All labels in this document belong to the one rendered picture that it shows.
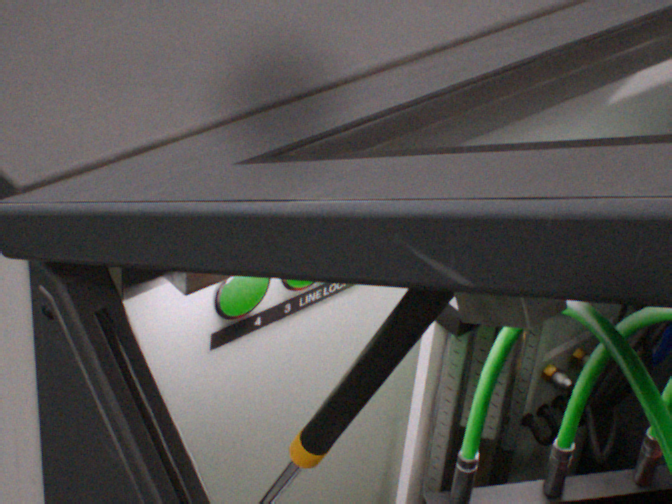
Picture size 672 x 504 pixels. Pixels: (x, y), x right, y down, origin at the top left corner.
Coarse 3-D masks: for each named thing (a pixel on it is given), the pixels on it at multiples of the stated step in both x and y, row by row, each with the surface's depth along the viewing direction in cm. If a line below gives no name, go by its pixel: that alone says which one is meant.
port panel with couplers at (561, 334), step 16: (592, 304) 127; (608, 304) 136; (560, 320) 131; (576, 320) 133; (544, 336) 131; (560, 336) 133; (576, 336) 135; (592, 336) 138; (544, 352) 132; (560, 352) 134; (576, 352) 137; (592, 352) 140; (544, 368) 134; (560, 368) 136; (576, 368) 139; (544, 384) 136; (560, 384) 133; (528, 400) 135; (544, 400) 138
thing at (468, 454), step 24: (576, 312) 92; (504, 336) 104; (600, 336) 89; (504, 360) 107; (624, 360) 87; (480, 384) 110; (648, 384) 85; (480, 408) 111; (648, 408) 84; (480, 432) 113
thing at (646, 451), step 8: (664, 392) 117; (664, 400) 117; (648, 432) 120; (648, 440) 120; (656, 440) 119; (640, 448) 121; (648, 448) 120; (656, 448) 120; (640, 456) 122; (648, 456) 121; (656, 456) 121; (640, 464) 122; (648, 464) 121; (656, 464) 121; (640, 472) 122; (648, 472) 122; (640, 480) 123; (648, 480) 122
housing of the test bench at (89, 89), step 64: (0, 0) 103; (64, 0) 104; (128, 0) 105; (192, 0) 106; (256, 0) 107; (320, 0) 108; (384, 0) 109; (448, 0) 110; (512, 0) 111; (576, 0) 113; (0, 64) 95; (64, 64) 96; (128, 64) 97; (192, 64) 98; (256, 64) 98; (320, 64) 99; (384, 64) 101; (0, 128) 88; (64, 128) 89; (128, 128) 90; (192, 128) 91; (0, 192) 86; (0, 256) 89; (0, 320) 94; (0, 384) 98; (0, 448) 103
